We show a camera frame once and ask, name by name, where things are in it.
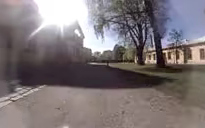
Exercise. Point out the grey asphalt road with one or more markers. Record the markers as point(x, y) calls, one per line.
point(90, 106)

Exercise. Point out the large bare tree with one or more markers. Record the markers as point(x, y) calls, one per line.
point(136, 30)

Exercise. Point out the dark brick building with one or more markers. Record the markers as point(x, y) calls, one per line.
point(56, 46)

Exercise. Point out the tall tree trunk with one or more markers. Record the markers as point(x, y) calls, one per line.
point(155, 33)

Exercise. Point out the grass area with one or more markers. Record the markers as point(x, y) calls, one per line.
point(176, 80)

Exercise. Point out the small bare tree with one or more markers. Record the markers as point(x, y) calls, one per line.
point(176, 41)

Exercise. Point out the long beige building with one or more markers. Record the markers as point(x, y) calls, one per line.
point(190, 51)

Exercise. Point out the cobblestone kerb strip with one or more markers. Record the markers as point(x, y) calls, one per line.
point(10, 96)

